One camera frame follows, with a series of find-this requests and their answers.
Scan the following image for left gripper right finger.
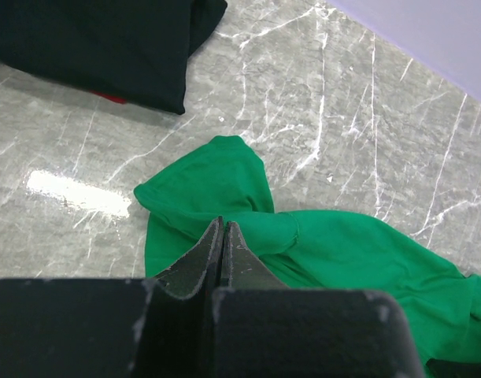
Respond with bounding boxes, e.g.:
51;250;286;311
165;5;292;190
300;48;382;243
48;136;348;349
214;222;424;377

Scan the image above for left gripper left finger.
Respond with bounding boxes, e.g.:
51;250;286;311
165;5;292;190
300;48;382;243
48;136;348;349
0;218;224;377

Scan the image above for green t shirt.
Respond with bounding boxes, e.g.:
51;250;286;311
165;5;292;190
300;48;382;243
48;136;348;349
134;136;481;363

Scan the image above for folded red t shirt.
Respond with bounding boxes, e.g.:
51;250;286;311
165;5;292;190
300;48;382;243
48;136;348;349
91;91;127;104

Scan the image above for folded black t shirt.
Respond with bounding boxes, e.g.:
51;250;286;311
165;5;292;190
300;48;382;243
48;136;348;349
0;0;228;115

